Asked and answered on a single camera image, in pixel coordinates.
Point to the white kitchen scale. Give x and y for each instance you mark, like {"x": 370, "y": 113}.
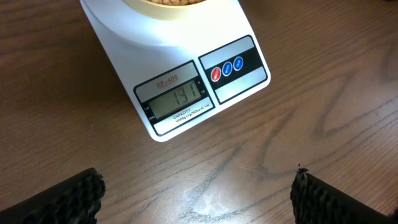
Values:
{"x": 179, "y": 73}

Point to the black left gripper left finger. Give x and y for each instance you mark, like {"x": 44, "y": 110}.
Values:
{"x": 75, "y": 200}

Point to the yellow bowl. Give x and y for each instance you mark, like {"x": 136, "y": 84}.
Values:
{"x": 167, "y": 12}

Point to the soybeans in bowl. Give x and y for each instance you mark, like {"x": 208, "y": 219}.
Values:
{"x": 176, "y": 2}

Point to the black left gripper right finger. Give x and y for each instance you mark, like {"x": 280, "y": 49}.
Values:
{"x": 316, "y": 202}

